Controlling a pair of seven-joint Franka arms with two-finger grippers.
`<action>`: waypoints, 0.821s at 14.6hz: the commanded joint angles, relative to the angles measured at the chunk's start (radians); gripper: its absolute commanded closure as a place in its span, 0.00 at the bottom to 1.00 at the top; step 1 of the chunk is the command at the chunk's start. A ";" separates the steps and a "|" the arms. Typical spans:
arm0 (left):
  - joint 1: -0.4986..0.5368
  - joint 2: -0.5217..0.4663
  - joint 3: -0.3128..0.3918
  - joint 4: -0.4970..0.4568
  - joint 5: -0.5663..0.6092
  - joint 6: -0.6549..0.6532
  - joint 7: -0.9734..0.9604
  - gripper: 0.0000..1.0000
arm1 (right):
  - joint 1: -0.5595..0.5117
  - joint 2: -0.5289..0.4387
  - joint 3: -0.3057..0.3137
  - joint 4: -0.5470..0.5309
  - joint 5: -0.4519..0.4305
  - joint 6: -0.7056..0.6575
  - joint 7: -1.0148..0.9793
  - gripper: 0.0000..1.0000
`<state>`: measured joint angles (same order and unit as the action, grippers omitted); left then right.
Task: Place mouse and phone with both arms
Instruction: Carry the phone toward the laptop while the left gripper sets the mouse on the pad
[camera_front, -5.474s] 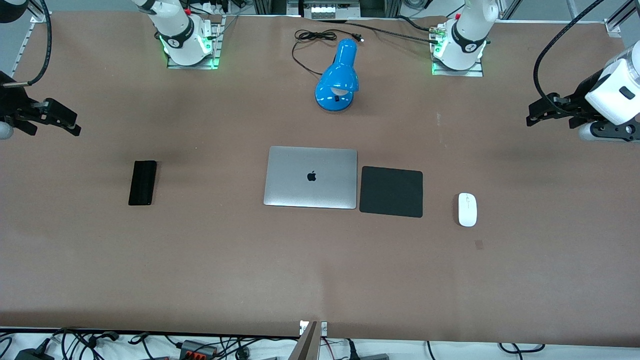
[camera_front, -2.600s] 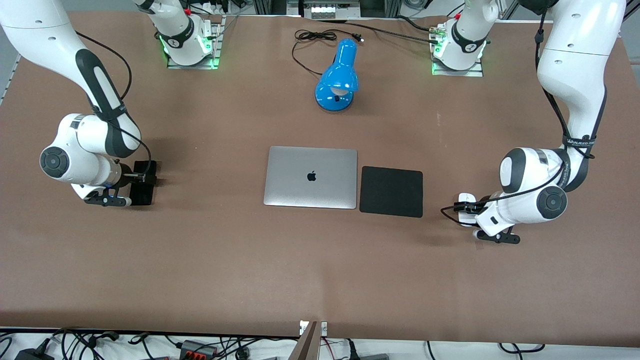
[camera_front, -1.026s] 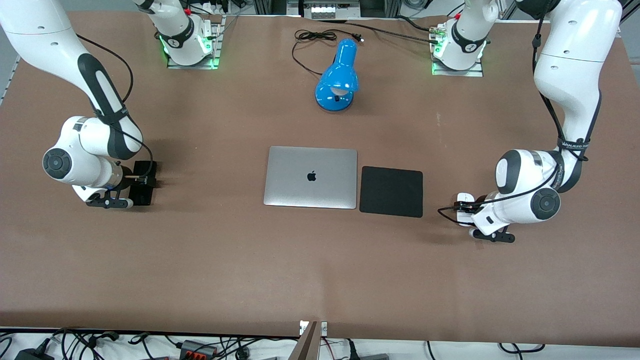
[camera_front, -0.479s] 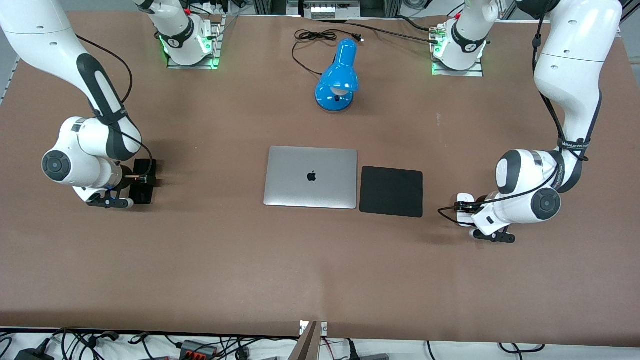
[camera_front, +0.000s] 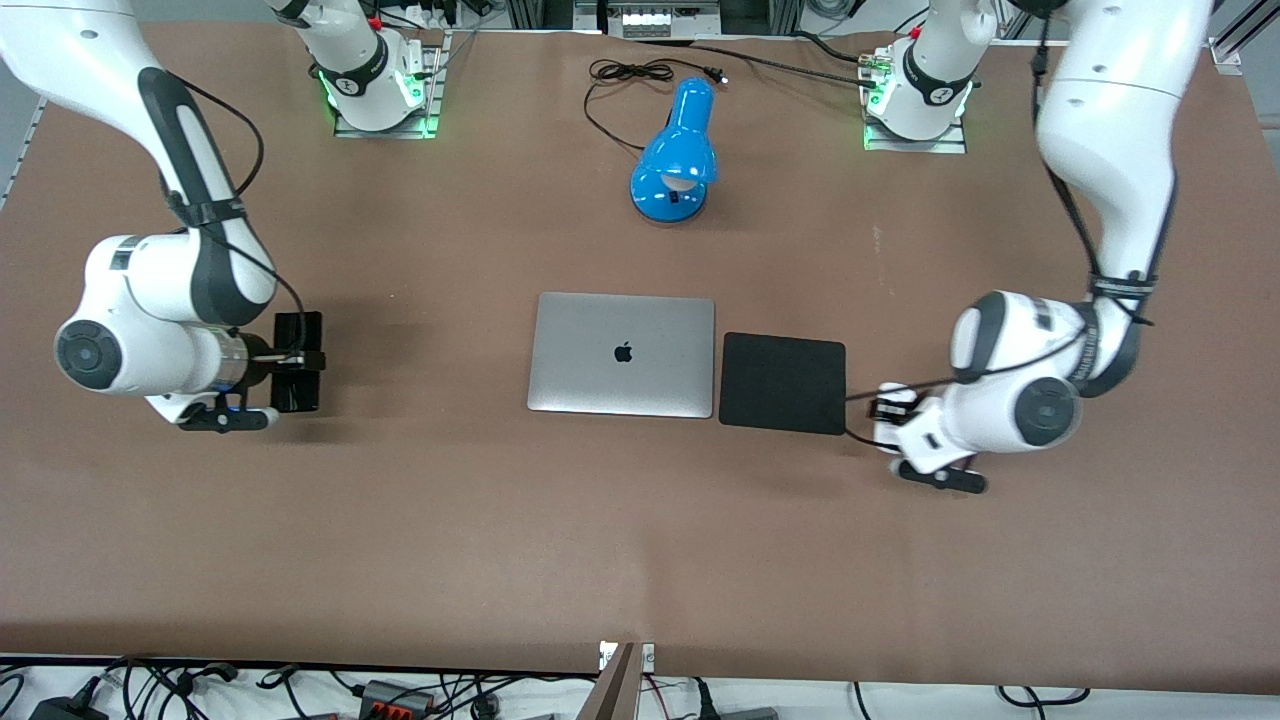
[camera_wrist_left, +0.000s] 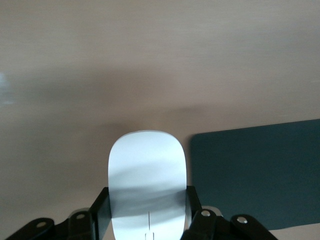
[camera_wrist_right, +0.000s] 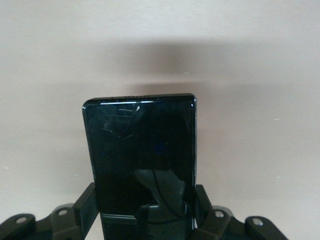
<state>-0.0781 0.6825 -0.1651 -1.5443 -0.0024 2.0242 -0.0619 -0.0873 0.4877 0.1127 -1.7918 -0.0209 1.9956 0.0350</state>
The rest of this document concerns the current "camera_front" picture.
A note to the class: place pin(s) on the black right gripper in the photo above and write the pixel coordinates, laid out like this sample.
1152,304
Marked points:
262,361

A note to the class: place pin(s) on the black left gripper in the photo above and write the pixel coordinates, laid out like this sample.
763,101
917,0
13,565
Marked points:
889,409

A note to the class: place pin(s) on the white computer mouse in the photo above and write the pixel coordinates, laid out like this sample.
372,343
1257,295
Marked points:
888,437

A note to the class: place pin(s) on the black smartphone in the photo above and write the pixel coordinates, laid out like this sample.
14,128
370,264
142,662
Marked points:
298,330

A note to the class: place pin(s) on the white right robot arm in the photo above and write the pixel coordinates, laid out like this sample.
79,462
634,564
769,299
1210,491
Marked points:
110,300

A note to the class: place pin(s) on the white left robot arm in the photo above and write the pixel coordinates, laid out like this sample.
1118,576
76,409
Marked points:
1110,120

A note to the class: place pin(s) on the black mouse pad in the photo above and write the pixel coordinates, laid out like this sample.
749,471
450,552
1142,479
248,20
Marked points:
782,385

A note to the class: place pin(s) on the silver closed laptop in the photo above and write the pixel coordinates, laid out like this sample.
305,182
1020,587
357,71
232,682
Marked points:
620,380

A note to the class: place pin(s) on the blue desk lamp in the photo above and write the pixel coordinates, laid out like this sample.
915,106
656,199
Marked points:
675,150

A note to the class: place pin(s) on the black plug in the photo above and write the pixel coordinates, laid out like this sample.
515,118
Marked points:
705,700

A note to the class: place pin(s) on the grey power strip red switches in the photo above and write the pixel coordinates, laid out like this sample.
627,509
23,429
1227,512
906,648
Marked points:
395,698

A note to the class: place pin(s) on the black power adapter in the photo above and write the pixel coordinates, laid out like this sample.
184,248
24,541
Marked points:
65,710

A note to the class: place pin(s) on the aluminium corner profile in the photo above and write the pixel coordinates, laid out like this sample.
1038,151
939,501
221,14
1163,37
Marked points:
1235,45

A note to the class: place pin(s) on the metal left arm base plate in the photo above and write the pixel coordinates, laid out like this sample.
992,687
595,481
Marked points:
915,145

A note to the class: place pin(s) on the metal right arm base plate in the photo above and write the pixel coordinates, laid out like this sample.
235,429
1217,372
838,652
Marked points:
438,90

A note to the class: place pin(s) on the small metal bracket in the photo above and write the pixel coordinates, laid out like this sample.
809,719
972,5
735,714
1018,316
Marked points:
647,655

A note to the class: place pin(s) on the aluminium table edge rail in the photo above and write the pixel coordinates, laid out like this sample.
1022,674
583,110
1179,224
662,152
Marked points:
22,150

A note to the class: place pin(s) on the brown wooden post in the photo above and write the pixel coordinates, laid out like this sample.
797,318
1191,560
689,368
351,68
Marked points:
615,690

